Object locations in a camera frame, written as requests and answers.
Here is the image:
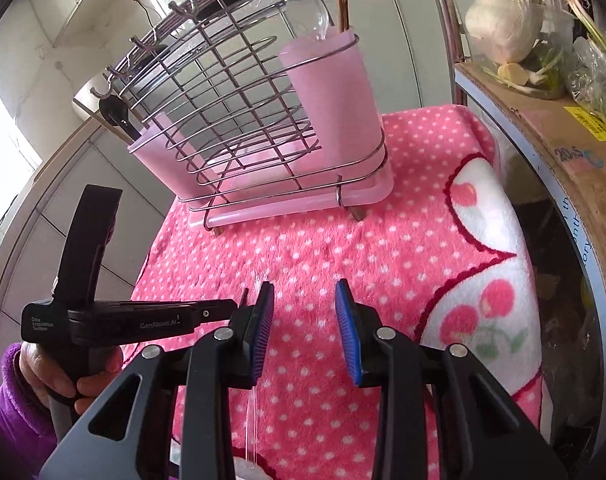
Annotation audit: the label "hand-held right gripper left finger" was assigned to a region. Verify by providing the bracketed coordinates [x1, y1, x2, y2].
[39, 281, 275, 480]

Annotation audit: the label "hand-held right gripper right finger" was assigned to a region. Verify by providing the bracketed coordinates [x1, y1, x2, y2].
[334, 279, 568, 480]

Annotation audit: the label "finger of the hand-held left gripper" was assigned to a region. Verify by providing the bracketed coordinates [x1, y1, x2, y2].
[53, 185, 124, 308]
[67, 298, 240, 347]

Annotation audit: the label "low pink plastic cup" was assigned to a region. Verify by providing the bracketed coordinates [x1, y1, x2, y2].
[128, 127, 209, 198]

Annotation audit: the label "black spoon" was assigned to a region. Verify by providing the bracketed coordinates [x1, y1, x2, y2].
[98, 95, 144, 143]

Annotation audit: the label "metal wire utensil rack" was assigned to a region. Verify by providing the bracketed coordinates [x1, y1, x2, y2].
[73, 0, 389, 233]

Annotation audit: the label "tall pink plastic cup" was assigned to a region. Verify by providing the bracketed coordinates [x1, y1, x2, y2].
[278, 30, 386, 176]

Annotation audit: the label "person's left forearm purple sleeve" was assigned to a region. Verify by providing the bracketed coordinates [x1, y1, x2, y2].
[0, 342, 59, 480]

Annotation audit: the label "person's left hand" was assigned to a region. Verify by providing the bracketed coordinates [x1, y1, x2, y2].
[20, 344, 125, 413]

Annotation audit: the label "pink polka dot blanket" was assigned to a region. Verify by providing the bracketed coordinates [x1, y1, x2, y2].
[130, 104, 544, 480]

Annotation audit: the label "window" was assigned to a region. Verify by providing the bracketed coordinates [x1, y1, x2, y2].
[0, 55, 44, 271]

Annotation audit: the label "pink plastic drip tray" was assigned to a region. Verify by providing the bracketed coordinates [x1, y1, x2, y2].
[188, 160, 395, 231]

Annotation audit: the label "cardboard sheet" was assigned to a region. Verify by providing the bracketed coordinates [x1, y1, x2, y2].
[455, 60, 606, 341]

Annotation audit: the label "ginger piece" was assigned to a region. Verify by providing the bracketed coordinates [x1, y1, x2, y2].
[498, 62, 530, 86]

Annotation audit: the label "clear plastic spoon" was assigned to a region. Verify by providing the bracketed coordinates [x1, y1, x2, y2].
[287, 0, 332, 43]

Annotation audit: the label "metal pole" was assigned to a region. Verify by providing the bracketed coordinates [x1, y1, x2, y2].
[423, 0, 471, 106]

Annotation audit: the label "napa cabbage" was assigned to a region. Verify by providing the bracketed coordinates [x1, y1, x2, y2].
[465, 0, 544, 63]

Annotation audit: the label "green onions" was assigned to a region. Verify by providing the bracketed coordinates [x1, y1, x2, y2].
[563, 0, 606, 81]

